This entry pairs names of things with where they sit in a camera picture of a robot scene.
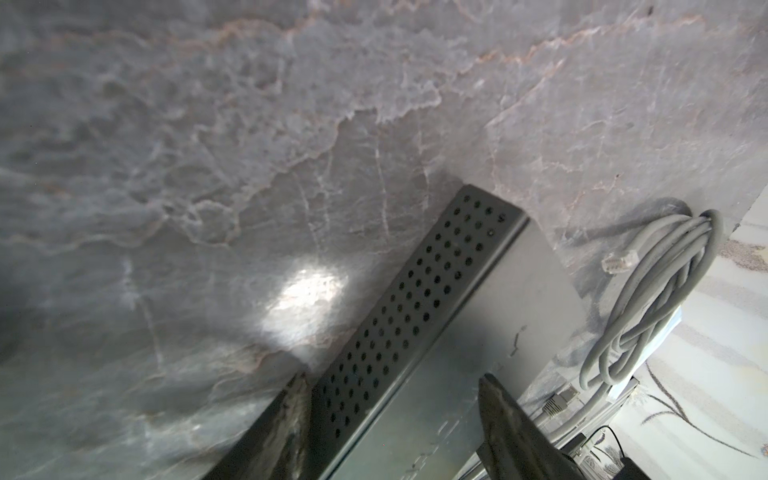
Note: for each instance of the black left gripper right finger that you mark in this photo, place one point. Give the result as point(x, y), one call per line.
point(514, 447)

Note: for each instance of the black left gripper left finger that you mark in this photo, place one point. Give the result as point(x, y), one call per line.
point(277, 443)

